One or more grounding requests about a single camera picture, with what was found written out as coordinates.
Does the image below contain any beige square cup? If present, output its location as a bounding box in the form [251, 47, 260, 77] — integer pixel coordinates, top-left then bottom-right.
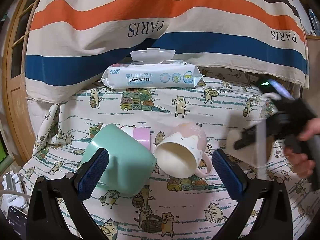
[225, 125, 274, 168]

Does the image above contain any white power strip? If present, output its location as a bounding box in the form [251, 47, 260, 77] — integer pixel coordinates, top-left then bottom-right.
[1, 171, 30, 210]

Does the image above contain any wooden door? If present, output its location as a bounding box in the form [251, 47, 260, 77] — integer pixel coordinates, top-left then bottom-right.
[1, 0, 39, 166]

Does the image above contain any mint green cup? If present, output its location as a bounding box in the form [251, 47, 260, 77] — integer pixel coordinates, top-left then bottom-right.
[81, 124, 156, 197]

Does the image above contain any black smartphone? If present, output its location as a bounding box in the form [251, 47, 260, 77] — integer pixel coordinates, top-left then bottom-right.
[8, 206, 28, 240]

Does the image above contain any pink and white cup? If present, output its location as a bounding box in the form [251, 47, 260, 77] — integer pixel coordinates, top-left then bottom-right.
[120, 126, 151, 151]

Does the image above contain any pink and cream mug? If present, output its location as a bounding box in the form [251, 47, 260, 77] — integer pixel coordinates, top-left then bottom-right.
[154, 123, 213, 179]

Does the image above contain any right hand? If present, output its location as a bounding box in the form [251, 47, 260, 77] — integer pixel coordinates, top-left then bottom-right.
[284, 118, 319, 179]

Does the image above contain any baby wipes pack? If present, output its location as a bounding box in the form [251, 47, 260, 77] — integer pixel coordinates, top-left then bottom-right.
[100, 48, 203, 89]

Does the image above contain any striped Paris canvas cloth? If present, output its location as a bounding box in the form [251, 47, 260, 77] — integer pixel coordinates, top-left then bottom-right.
[25, 0, 309, 103]

